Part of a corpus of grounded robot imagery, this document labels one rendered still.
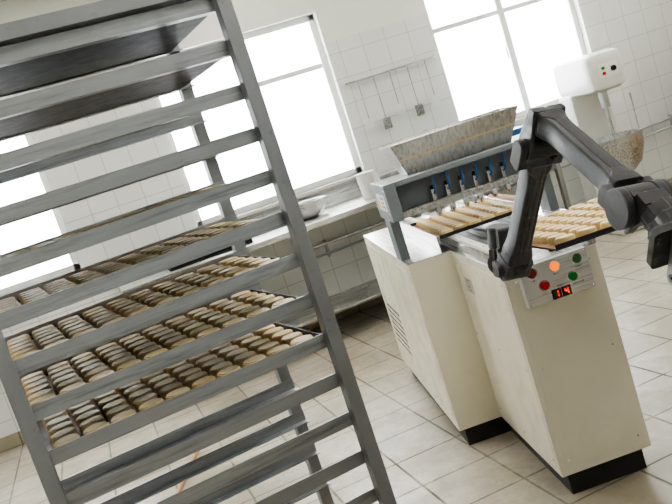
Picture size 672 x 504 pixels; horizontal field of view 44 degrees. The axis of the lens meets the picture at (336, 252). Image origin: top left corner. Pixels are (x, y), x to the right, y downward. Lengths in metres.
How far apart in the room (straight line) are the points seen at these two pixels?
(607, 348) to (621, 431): 0.30
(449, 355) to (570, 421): 0.74
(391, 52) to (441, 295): 3.70
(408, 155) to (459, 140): 0.22
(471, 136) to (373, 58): 3.40
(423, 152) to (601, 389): 1.19
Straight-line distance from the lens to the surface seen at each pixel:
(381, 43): 6.92
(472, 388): 3.64
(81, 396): 1.66
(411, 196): 3.54
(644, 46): 8.12
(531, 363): 2.94
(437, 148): 3.52
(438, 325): 3.54
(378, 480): 1.85
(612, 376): 3.06
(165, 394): 1.79
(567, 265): 2.88
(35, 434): 1.64
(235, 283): 1.70
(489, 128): 3.57
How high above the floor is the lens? 1.47
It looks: 8 degrees down
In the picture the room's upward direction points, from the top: 18 degrees counter-clockwise
